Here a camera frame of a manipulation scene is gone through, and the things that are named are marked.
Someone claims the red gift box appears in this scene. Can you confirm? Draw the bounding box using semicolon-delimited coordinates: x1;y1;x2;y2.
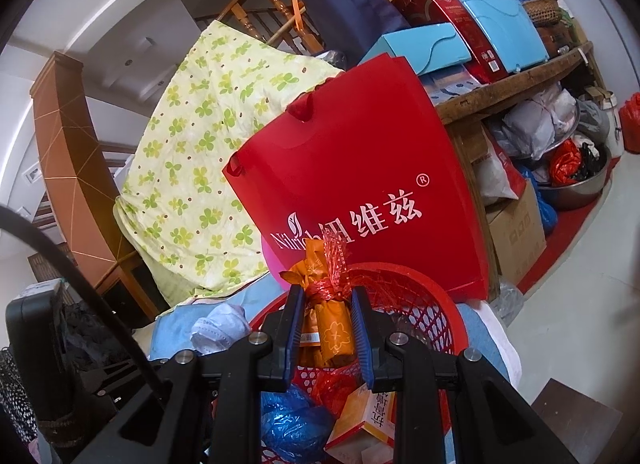
380;0;503;85

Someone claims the brown wooden board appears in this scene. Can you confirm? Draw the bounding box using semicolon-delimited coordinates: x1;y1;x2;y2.
532;379;623;450

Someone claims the light blue blanket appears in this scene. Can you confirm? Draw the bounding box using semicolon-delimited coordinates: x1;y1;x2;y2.
150;289;511;464

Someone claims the orange wrapper with red mesh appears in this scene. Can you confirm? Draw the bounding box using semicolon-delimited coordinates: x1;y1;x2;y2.
279;238;361;367

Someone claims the green clover print quilt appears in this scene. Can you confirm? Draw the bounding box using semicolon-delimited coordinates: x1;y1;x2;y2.
114;19;346;307

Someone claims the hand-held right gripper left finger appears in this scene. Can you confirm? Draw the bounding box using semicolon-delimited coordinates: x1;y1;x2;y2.
70;285;307;464

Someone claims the wooden table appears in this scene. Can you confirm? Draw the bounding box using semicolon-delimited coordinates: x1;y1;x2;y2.
435;42;596;295

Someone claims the clear plastic bag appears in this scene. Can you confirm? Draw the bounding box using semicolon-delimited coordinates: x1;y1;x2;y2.
492;281;526;325

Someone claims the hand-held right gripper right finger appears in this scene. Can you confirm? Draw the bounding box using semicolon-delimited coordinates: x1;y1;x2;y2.
350;287;581;464

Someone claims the blue plastic storage bin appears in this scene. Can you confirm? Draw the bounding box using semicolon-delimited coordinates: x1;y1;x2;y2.
445;0;551;76

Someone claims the brown cardboard box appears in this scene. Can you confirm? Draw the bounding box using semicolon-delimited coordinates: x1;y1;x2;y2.
485;179;548;285

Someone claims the metal basin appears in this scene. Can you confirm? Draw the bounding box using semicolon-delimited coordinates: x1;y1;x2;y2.
530;144;613;210

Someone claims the orange red plastic bag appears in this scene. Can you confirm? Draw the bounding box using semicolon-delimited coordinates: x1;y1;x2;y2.
550;139;583;185

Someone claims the blue plastic wrapper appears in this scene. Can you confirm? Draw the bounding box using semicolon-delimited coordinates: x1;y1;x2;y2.
260;386;336;464

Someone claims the brown wooden pillar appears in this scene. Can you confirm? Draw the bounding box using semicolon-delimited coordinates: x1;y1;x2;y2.
29;50;171;315

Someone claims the red paper shopping bag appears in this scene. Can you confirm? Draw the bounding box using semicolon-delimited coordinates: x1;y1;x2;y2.
222;52;490;301

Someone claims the white and red sack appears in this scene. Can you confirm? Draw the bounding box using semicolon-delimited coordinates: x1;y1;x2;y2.
482;124;528;205

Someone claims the white plastic bag bundle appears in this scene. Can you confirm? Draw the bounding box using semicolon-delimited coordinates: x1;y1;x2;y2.
500;84;581;160

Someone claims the red floor mat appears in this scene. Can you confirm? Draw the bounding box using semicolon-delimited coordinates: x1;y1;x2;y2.
515;154;623;295

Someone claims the black floral garment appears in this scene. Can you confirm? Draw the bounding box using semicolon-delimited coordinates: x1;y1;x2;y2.
0;344;41;464

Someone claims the woven basket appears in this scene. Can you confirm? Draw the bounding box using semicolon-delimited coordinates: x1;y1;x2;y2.
522;0;561;25

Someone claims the red plastic mesh basket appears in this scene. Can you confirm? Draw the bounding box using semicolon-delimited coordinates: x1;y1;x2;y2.
212;261;471;464

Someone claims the black cable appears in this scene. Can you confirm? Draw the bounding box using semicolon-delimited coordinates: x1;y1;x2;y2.
0;205;168;392

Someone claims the orange white medicine box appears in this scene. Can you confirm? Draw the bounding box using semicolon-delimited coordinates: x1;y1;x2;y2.
325;386;398;464

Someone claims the navy bag with orange handles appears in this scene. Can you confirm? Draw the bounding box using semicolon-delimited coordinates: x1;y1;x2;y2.
295;0;411;52

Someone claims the light blue cardboard box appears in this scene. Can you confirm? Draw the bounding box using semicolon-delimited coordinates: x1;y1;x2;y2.
369;22;475;78

